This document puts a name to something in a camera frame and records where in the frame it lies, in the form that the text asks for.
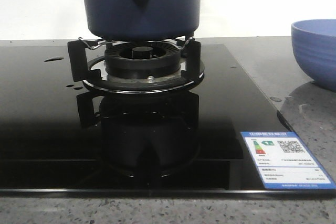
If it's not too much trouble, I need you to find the blue energy efficiency label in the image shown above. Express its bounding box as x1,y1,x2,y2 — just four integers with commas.
241,132,335,190

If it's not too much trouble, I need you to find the dark blue cooking pot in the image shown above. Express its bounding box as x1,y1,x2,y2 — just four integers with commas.
84,0,201,41

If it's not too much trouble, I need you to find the black pot support ring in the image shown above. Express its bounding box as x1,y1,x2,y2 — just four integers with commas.
67,37,205,94

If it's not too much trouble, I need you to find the black gas burner head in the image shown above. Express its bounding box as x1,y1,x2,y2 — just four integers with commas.
104,41,181,79

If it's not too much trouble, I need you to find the silver wire pot adapter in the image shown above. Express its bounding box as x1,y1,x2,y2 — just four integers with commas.
78,36,195,50

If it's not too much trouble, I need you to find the black glass gas cooktop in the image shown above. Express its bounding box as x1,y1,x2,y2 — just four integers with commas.
1,45,335,198

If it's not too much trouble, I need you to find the blue ceramic bowl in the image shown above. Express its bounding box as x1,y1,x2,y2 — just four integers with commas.
291,19,335,91

